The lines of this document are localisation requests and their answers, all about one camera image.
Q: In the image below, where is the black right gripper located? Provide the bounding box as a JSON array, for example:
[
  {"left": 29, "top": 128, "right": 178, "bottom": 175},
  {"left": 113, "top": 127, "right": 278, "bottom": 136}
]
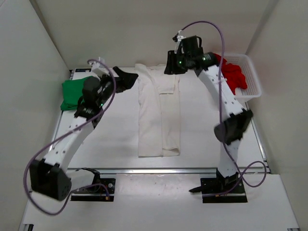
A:
[{"left": 167, "top": 51, "right": 193, "bottom": 75}]

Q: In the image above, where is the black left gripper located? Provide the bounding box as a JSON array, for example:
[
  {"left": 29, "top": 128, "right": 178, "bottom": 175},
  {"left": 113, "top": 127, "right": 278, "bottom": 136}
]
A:
[{"left": 97, "top": 67, "right": 137, "bottom": 106}]

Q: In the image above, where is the white t-shirt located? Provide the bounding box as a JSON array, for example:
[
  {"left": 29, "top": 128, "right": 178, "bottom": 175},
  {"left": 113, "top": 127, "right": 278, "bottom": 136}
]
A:
[{"left": 135, "top": 64, "right": 181, "bottom": 158}]

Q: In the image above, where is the green t-shirt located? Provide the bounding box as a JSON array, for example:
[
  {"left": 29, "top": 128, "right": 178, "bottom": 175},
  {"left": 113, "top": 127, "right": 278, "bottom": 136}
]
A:
[{"left": 60, "top": 77, "right": 89, "bottom": 111}]

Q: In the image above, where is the red t-shirt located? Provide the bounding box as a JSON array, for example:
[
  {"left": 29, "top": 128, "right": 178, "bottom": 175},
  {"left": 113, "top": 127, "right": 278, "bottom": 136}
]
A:
[{"left": 221, "top": 58, "right": 248, "bottom": 95}]

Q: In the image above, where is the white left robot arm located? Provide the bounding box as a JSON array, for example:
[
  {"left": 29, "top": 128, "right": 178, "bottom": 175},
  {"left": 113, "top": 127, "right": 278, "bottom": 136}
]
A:
[{"left": 26, "top": 66, "right": 138, "bottom": 201}]

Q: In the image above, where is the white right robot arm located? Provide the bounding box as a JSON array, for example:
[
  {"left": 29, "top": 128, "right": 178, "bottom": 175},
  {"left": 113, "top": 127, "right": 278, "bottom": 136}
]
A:
[{"left": 164, "top": 35, "right": 253, "bottom": 193}]

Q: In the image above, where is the dark table label sticker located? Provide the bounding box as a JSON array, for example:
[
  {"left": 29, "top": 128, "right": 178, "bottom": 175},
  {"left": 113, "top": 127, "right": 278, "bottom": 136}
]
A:
[{"left": 75, "top": 68, "right": 91, "bottom": 73}]

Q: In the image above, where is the white plastic laundry basket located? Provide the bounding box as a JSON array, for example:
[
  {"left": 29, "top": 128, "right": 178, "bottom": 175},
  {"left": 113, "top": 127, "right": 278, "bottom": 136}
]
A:
[{"left": 223, "top": 53, "right": 262, "bottom": 103}]

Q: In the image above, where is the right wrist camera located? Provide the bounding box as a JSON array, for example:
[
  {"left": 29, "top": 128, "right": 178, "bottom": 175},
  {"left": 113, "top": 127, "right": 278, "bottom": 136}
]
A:
[{"left": 172, "top": 30, "right": 186, "bottom": 54}]

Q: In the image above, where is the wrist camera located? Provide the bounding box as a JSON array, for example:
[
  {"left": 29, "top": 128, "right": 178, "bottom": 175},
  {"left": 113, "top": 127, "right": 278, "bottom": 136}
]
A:
[
  {"left": 87, "top": 56, "right": 108, "bottom": 77},
  {"left": 172, "top": 30, "right": 186, "bottom": 54}
]

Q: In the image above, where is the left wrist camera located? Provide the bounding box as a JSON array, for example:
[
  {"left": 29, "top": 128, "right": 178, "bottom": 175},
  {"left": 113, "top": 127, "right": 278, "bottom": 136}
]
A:
[{"left": 87, "top": 56, "right": 108, "bottom": 77}]

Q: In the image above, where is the aluminium rail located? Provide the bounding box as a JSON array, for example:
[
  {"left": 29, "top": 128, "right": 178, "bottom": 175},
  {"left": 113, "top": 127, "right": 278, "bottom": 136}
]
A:
[{"left": 69, "top": 167, "right": 268, "bottom": 176}]

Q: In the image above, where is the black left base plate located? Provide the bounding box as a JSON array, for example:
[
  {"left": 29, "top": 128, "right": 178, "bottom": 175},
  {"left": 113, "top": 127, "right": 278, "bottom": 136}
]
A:
[{"left": 70, "top": 176, "right": 116, "bottom": 202}]

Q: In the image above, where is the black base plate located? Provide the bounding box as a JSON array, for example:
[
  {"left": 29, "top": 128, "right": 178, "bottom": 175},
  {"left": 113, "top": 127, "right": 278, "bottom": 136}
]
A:
[
  {"left": 70, "top": 176, "right": 116, "bottom": 202},
  {"left": 189, "top": 178, "right": 248, "bottom": 204}
]

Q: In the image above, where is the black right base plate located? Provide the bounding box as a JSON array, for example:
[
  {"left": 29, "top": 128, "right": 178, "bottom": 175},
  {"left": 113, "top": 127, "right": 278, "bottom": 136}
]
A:
[{"left": 189, "top": 178, "right": 248, "bottom": 204}]

